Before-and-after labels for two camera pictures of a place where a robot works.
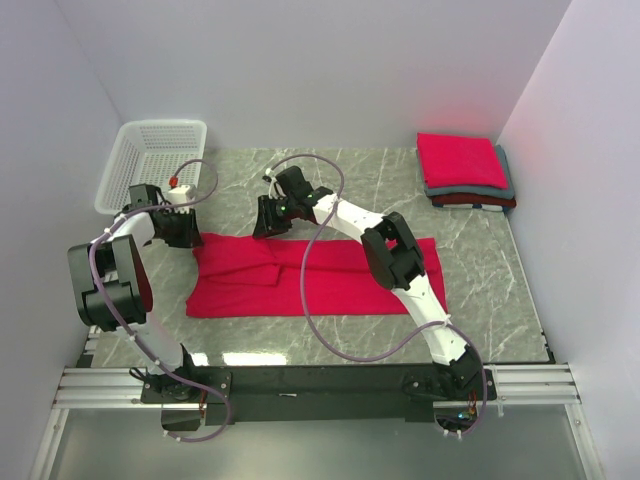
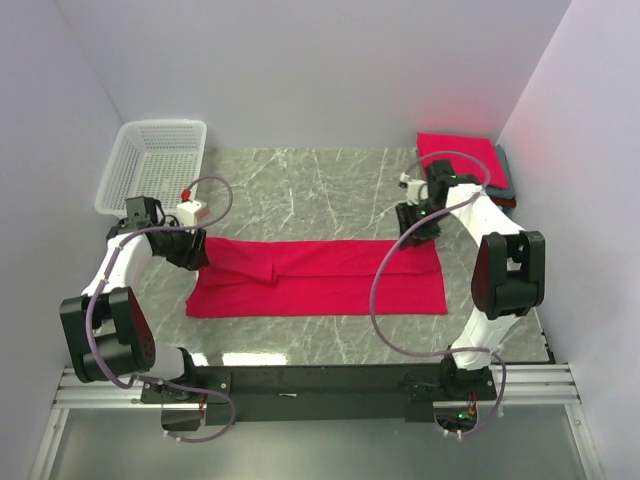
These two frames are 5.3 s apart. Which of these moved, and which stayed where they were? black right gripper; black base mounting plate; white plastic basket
Moved: black right gripper
Stayed: white plastic basket; black base mounting plate
